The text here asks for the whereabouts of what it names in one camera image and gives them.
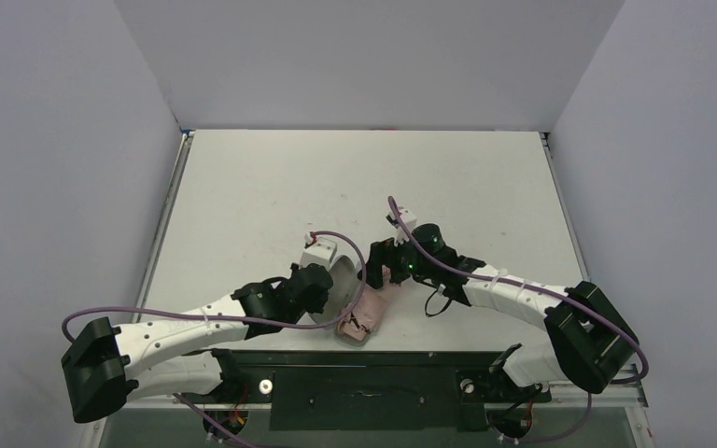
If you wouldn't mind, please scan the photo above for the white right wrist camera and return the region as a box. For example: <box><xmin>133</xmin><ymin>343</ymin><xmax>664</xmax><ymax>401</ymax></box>
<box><xmin>387</xmin><ymin>207</ymin><xmax>417</xmax><ymax>245</ymax></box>

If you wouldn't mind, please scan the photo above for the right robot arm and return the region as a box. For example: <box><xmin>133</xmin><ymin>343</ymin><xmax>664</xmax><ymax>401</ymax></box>
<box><xmin>366</xmin><ymin>223</ymin><xmax>639</xmax><ymax>394</ymax></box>

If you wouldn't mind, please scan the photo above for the pink folding umbrella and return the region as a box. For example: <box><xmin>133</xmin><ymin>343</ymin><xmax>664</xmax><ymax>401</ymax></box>
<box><xmin>334</xmin><ymin>267</ymin><xmax>401</xmax><ymax>346</ymax></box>

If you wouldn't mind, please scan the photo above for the aluminium table frame rail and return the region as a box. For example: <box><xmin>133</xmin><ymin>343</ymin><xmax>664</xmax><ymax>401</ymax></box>
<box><xmin>79</xmin><ymin>130</ymin><xmax>195</xmax><ymax>447</ymax></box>

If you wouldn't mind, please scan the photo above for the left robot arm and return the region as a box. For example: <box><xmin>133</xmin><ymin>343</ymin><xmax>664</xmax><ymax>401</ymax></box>
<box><xmin>61</xmin><ymin>264</ymin><xmax>333</xmax><ymax>424</ymax></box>

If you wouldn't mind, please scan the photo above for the grey umbrella sleeve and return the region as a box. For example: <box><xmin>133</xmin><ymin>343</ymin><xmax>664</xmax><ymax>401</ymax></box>
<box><xmin>308</xmin><ymin>255</ymin><xmax>360</xmax><ymax>341</ymax></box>

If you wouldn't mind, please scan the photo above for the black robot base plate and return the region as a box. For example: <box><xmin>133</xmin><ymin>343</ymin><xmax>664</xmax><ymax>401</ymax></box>
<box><xmin>199</xmin><ymin>349</ymin><xmax>552</xmax><ymax>432</ymax></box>

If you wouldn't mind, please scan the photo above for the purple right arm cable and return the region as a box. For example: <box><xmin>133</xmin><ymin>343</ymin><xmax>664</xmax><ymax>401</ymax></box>
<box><xmin>387</xmin><ymin>196</ymin><xmax>651</xmax><ymax>444</ymax></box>

